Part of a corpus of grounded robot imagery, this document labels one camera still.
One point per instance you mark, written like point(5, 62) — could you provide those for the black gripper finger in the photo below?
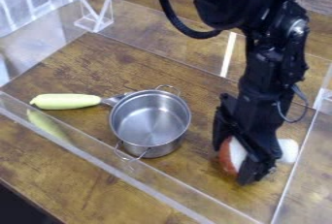
point(222, 128)
point(254, 168)

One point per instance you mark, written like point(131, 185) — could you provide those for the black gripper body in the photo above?
point(258, 115)

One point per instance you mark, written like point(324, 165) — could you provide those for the plush red white mushroom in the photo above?
point(233, 153)

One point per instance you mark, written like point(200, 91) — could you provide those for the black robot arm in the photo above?
point(274, 26)

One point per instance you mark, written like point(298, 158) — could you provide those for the silver metal pot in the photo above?
point(148, 121)

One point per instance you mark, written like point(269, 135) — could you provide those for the green plush corn cob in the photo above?
point(64, 101)

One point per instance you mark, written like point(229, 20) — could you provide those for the clear acrylic triangle stand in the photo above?
point(91, 21)

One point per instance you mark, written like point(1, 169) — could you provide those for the clear acrylic barrier wall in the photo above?
point(168, 190)

